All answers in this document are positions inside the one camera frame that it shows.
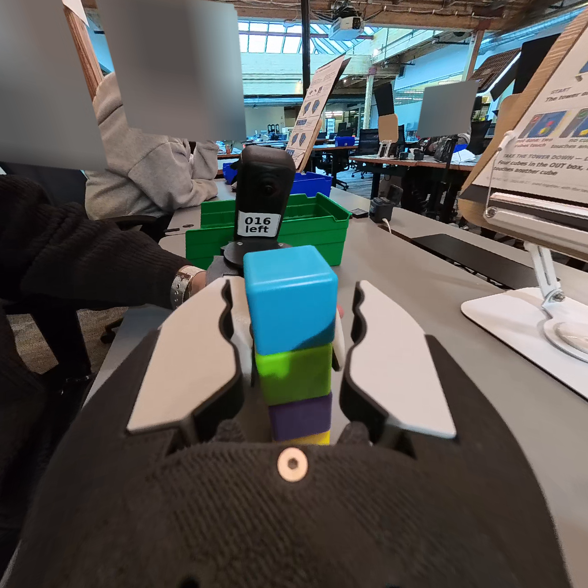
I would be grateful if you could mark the person's left forearm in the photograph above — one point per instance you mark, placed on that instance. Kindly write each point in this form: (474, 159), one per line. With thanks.
(92, 257)

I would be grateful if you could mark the lime green cube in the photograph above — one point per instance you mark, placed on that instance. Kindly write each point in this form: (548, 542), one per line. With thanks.
(294, 376)

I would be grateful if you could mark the yellow cube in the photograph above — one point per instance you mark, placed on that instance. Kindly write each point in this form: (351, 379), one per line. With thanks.
(312, 438)

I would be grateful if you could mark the blue plastic bin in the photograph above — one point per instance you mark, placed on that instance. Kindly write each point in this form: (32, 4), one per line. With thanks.
(312, 183)
(344, 141)

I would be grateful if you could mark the silver wristwatch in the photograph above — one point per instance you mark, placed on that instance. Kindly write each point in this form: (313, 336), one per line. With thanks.
(181, 287)

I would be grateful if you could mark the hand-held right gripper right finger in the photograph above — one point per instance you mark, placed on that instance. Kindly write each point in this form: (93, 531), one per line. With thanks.
(395, 367)

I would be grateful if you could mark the wooden table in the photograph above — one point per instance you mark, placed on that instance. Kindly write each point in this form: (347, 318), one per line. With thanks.
(413, 161)

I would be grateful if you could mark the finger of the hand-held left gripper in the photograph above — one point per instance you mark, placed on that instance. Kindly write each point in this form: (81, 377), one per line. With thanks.
(241, 321)
(340, 349)

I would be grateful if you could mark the blue cube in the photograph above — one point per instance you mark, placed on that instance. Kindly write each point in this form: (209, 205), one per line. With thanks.
(289, 298)

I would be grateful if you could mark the green plastic bin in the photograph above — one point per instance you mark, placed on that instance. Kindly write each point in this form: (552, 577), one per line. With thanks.
(312, 234)

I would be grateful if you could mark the person's black clothing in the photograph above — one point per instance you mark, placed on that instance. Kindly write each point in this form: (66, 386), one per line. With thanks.
(27, 413)

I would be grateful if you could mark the purple cube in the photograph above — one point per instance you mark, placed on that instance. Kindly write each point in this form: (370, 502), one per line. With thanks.
(298, 415)

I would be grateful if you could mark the white ceiling projector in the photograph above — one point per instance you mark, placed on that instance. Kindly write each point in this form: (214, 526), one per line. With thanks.
(347, 28)

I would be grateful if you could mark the black pillar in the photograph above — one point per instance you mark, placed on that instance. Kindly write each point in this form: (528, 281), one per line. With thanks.
(306, 46)

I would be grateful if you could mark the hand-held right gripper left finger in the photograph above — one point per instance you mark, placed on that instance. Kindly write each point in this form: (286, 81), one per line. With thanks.
(183, 367)

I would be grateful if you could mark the black electronic device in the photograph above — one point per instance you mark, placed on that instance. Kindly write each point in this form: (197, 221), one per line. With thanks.
(381, 209)

